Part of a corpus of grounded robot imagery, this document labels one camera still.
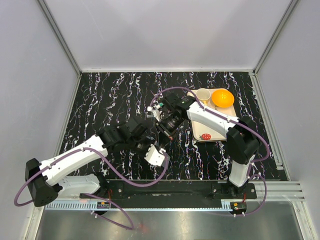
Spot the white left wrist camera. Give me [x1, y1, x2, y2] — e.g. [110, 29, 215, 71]
[144, 144, 170, 167]

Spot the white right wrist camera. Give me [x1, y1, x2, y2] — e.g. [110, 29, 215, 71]
[146, 103, 164, 122]

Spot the strawberry pattern tray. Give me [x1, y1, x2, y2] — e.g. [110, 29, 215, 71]
[187, 88, 238, 143]

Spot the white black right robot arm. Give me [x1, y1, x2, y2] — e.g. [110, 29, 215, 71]
[147, 93, 261, 199]

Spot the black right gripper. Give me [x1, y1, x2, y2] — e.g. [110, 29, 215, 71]
[154, 114, 185, 150]

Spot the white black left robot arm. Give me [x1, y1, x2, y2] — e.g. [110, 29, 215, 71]
[25, 119, 166, 207]

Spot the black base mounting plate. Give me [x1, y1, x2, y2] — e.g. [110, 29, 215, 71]
[93, 180, 257, 209]

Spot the cream yellow cup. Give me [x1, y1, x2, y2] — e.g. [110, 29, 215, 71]
[195, 88, 211, 106]

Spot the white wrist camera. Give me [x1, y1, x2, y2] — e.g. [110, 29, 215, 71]
[144, 144, 170, 167]
[146, 103, 164, 122]

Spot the white slotted cable duct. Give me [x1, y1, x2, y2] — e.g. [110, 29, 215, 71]
[45, 199, 110, 211]

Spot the orange bowl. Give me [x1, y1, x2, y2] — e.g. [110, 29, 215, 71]
[211, 89, 235, 108]

